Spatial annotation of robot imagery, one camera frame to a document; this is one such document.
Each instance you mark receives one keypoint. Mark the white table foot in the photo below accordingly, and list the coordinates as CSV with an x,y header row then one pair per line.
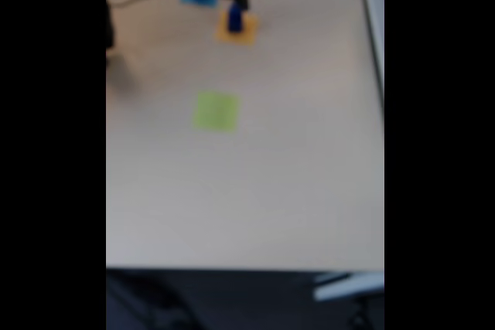
x,y
348,287

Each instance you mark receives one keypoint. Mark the medium blue cube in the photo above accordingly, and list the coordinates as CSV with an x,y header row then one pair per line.
x,y
234,25

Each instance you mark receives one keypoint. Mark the orange paper square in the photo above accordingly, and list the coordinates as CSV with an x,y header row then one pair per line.
x,y
249,34

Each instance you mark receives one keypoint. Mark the small blue cube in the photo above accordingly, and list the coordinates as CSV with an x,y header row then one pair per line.
x,y
233,11

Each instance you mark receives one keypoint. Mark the green paper square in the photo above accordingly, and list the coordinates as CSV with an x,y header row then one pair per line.
x,y
216,111

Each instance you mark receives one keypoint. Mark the white adjacent table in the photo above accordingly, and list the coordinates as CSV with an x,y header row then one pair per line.
x,y
373,24

